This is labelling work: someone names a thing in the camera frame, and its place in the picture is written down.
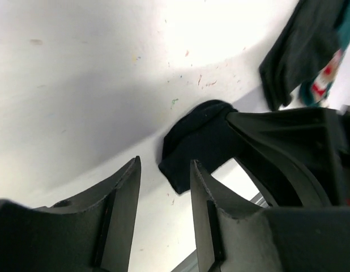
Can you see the black sock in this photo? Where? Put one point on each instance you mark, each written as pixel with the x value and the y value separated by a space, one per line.
pixel 204 135
pixel 305 46

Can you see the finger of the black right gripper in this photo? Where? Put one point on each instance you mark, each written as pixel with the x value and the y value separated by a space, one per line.
pixel 304 133
pixel 293 189

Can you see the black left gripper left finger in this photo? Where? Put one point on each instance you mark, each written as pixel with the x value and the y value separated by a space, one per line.
pixel 90 231

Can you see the teal christmas sock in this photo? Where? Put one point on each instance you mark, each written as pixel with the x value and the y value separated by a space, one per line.
pixel 314 93

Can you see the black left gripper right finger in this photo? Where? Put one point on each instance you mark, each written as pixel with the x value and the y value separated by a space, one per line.
pixel 233 234

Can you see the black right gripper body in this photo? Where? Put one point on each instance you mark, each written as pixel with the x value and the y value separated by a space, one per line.
pixel 337 184

